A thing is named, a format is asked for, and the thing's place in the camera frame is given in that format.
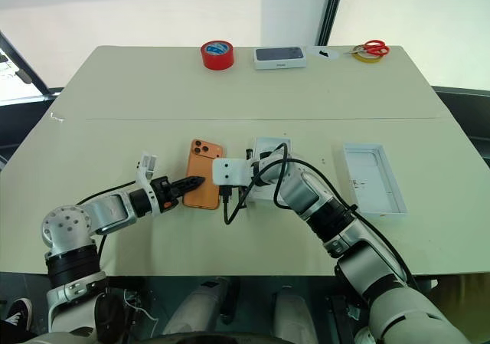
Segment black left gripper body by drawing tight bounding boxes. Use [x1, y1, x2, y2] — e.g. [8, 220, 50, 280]
[149, 175, 181, 211]

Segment orange smartphone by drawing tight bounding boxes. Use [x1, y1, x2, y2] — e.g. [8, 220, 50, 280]
[181, 138, 226, 211]

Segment white phone box base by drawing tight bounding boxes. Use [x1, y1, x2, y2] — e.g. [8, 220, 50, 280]
[247, 136, 294, 204]

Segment printed closed phone box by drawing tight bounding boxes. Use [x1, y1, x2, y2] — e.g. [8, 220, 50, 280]
[252, 45, 309, 71]

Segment white phone box lid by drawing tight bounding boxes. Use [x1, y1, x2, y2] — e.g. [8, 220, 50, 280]
[341, 141, 408, 221]

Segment white robot leg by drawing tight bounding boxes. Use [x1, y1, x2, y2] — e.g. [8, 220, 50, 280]
[273, 284, 319, 344]
[162, 277, 230, 337]

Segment red tape roll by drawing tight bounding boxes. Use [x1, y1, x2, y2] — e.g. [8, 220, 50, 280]
[200, 39, 236, 71]

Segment black and white shoe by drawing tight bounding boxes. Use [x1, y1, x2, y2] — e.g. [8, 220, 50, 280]
[0, 297, 34, 334]

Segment yellow tape roll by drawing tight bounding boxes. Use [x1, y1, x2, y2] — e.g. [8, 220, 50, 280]
[351, 48, 383, 65]

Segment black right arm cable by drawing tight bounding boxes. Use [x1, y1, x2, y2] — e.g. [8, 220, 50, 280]
[220, 142, 421, 290]

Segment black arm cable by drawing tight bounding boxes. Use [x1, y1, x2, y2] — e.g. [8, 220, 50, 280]
[220, 142, 421, 290]
[75, 180, 138, 264]

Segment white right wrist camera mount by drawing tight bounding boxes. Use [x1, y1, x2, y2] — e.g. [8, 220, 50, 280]
[211, 157, 256, 188]

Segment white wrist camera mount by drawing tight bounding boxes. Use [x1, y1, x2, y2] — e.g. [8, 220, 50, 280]
[211, 157, 256, 188]
[135, 151, 160, 218]

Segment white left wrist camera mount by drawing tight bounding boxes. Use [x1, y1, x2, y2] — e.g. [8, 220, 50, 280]
[135, 151, 160, 218]

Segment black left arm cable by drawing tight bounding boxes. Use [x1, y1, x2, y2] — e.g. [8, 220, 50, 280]
[75, 180, 138, 264]

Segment dark slanted window frame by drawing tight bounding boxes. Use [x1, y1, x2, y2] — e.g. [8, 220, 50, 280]
[0, 29, 51, 100]

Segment red handled scissors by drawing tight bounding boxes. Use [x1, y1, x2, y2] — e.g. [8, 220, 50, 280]
[342, 39, 390, 57]

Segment dark window post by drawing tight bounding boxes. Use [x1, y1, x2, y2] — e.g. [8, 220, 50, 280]
[317, 0, 348, 48]

